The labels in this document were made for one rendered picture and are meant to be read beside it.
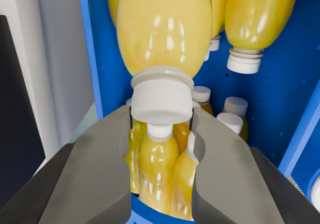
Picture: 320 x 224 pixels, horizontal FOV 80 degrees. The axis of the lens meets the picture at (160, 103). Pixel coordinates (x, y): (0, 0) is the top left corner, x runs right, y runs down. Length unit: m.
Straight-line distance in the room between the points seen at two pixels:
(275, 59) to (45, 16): 0.34
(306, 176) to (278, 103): 0.33
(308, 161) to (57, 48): 0.61
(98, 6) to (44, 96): 0.13
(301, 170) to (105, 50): 0.57
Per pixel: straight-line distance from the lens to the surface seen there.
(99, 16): 0.28
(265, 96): 0.38
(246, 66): 0.26
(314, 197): 0.67
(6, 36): 0.24
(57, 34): 0.34
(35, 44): 0.27
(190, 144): 0.25
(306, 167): 0.64
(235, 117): 0.32
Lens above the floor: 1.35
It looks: 61 degrees down
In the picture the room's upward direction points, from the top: 179 degrees counter-clockwise
